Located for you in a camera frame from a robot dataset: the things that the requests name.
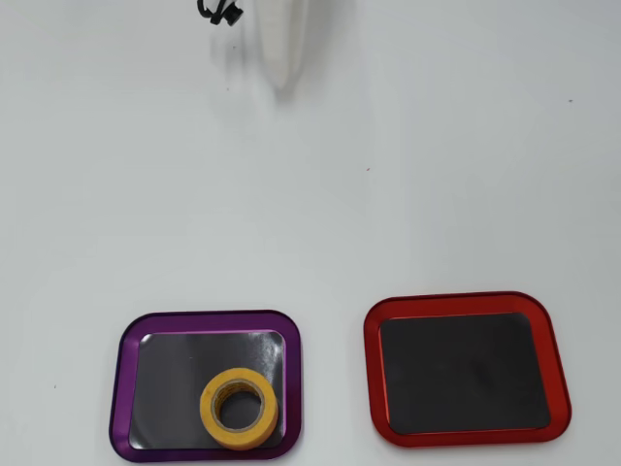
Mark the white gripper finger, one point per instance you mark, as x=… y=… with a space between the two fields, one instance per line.
x=284 y=43

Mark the yellow masking tape roll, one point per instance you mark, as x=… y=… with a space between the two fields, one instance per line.
x=208 y=408

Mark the red metal dish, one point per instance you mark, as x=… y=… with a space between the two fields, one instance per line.
x=466 y=369

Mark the purple metal dish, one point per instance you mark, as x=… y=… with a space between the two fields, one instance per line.
x=126 y=388

